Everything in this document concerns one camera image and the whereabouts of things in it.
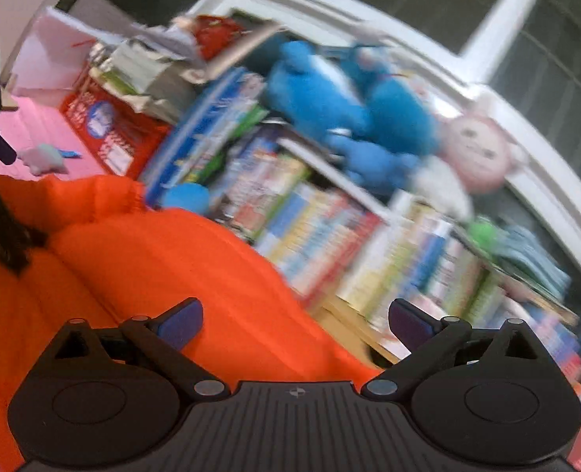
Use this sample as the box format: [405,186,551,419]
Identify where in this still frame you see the beige flat box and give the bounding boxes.
[204,21,282,83]

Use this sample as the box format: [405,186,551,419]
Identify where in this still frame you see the blue plush ball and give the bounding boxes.
[161,182,212,212]

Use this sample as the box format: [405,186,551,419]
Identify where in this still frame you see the large white paper sheets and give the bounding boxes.
[7,6,101,105]

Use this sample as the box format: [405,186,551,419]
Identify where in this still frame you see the pink rabbit plush toy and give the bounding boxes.
[410,97,530,223]

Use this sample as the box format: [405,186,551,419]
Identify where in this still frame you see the stack of papers and booklets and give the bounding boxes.
[88,24,209,127]

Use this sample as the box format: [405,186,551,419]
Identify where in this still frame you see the red plastic crate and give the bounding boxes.
[59,85,172,181]

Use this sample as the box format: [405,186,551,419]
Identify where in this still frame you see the row of colourful books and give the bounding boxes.
[140,66,581,419]

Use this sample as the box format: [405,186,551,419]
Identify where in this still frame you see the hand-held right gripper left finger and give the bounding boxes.
[50,297,231,400]

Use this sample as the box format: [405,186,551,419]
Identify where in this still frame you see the stack of teal booklets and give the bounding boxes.
[496,225,572,302]

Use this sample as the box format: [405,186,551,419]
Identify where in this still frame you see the blue white-bellied plush toy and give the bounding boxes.
[265,41,420,196]

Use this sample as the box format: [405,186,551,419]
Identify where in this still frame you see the small grey plush toy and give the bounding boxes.
[17,143,70,177]

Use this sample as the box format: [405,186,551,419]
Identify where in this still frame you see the green plush toy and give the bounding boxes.
[466,215,504,257]

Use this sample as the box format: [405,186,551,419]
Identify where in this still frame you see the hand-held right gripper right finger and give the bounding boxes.
[362,297,534,400]

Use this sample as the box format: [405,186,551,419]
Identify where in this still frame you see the blue red-collared plush toy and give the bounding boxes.
[338,42,442,159]

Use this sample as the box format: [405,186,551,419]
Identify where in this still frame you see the orange hooded down jacket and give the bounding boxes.
[0,174,386,472]

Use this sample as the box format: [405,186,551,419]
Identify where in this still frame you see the grey grid board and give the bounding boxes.
[68,0,140,26]

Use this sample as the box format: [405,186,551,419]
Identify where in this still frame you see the wooden drawer organizer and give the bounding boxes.
[319,294,410,371]

